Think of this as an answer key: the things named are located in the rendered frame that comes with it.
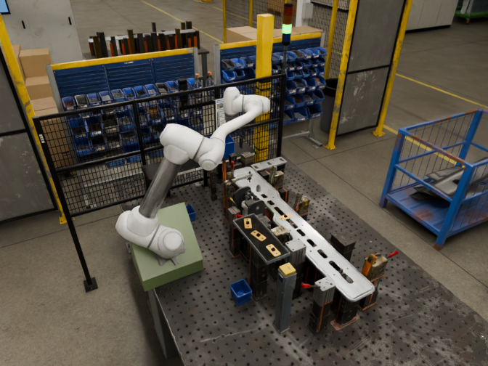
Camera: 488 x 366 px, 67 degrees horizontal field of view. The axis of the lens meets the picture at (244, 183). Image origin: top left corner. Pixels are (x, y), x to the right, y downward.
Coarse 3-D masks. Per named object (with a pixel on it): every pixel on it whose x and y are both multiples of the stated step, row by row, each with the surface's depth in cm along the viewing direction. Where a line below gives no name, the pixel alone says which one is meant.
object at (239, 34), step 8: (232, 32) 534; (240, 32) 527; (248, 32) 528; (256, 32) 528; (280, 32) 529; (296, 32) 533; (304, 32) 530; (312, 32) 534; (232, 40) 540; (240, 40) 520; (248, 40) 502
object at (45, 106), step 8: (32, 104) 460; (40, 104) 460; (48, 104) 460; (40, 112) 439; (48, 112) 440; (56, 112) 440; (48, 120) 421; (48, 128) 421; (56, 128) 426; (56, 136) 430; (64, 136) 436; (48, 144) 430; (56, 144) 435; (64, 144) 441; (56, 152) 440; (64, 152) 445; (72, 160) 456; (56, 168) 448
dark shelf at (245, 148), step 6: (246, 144) 314; (240, 150) 305; (246, 150) 305; (252, 150) 305; (186, 162) 289; (192, 162) 289; (144, 168) 280; (150, 168) 280; (156, 168) 281; (180, 168) 281; (186, 168) 281; (192, 168) 282; (198, 168) 284; (150, 174) 274; (180, 174) 279; (150, 180) 268
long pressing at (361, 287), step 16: (256, 176) 278; (256, 192) 261; (272, 192) 261; (272, 208) 245; (288, 208) 246; (288, 224) 232; (304, 224) 232; (304, 240) 220; (320, 240) 220; (320, 256) 209; (336, 256) 209; (320, 272) 200; (336, 272) 199; (352, 272) 199; (336, 288) 191; (352, 288) 190; (368, 288) 190
